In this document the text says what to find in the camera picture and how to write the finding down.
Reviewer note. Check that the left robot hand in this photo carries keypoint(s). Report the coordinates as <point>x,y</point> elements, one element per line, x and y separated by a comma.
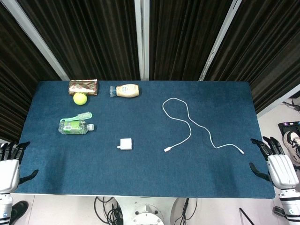
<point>9,173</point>

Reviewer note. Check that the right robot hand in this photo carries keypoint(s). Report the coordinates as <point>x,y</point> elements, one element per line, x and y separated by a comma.
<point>282,171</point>

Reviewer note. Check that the white charger adapter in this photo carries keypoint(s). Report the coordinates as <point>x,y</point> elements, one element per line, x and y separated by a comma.
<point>126,143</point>

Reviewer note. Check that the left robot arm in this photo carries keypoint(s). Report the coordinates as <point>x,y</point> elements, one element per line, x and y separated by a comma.
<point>5,208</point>

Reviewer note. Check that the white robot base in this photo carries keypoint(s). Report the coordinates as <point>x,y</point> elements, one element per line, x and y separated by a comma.
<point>146,215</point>

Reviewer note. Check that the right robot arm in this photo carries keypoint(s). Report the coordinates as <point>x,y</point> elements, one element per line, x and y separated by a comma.
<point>290,206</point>

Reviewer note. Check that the white and black sneaker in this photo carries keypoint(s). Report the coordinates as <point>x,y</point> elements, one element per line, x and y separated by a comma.
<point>292,145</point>

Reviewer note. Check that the clear green-label water bottle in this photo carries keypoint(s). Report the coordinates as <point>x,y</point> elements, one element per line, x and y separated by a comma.
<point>72,127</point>

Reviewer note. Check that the yellow tennis ball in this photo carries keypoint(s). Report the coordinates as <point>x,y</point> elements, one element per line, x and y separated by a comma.
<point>80,98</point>

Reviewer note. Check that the brown foil snack package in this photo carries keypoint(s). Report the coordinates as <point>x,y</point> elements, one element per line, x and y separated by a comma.
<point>83,86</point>

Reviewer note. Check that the blue felt table mat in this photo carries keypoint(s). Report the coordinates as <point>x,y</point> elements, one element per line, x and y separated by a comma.
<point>140,173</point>

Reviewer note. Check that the mayonnaise squeeze bottle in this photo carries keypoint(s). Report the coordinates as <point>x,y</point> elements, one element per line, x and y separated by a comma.
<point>127,90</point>

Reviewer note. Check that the black pleated curtain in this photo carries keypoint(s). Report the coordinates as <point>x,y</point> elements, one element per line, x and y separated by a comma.
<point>105,35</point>

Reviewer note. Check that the white metal frame post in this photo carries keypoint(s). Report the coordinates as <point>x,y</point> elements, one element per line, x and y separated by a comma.
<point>142,39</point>
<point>276,105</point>
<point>35,39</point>
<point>220,39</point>

